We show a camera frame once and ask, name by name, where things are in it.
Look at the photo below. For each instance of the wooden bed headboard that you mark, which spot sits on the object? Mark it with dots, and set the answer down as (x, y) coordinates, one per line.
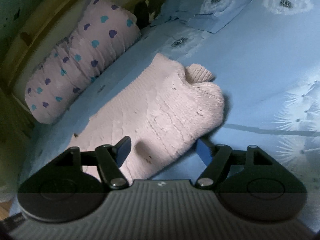
(50, 22)

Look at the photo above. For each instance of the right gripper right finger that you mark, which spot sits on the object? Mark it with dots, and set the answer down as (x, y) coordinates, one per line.
(250, 183)

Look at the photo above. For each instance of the pink heart-patterned rolled quilt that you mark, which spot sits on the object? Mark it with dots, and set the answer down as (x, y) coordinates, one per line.
(103, 33)

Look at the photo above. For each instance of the black and white garment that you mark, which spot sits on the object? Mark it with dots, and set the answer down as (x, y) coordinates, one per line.
(146, 11)

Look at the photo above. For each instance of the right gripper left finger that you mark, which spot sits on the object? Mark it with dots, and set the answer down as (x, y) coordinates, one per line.
(74, 184)

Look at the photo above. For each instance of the blue floral bed sheet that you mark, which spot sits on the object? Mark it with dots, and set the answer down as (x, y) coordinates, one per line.
(266, 61)

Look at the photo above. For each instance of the blue floral pillow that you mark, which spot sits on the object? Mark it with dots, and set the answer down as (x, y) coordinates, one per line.
(208, 15)

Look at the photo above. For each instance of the pink knitted sweater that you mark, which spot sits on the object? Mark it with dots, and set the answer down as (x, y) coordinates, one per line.
(164, 111)

